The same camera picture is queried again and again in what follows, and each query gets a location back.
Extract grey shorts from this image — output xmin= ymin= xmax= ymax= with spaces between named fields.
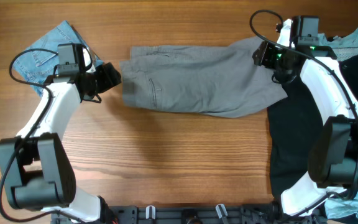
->
xmin=120 ymin=37 xmax=287 ymax=118

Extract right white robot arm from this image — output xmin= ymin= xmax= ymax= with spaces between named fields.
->
xmin=252 ymin=40 xmax=358 ymax=220

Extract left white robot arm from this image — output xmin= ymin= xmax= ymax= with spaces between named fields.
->
xmin=0 ymin=63 xmax=121 ymax=223

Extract folded blue denim shorts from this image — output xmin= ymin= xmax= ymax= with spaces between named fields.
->
xmin=12 ymin=21 xmax=89 ymax=84

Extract black shorts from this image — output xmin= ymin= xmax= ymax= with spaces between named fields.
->
xmin=267 ymin=55 xmax=358 ymax=197

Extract light blue shirt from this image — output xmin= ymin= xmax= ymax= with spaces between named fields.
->
xmin=318 ymin=28 xmax=358 ymax=62

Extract black mounting rail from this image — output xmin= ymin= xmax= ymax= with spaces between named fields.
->
xmin=50 ymin=203 xmax=329 ymax=224

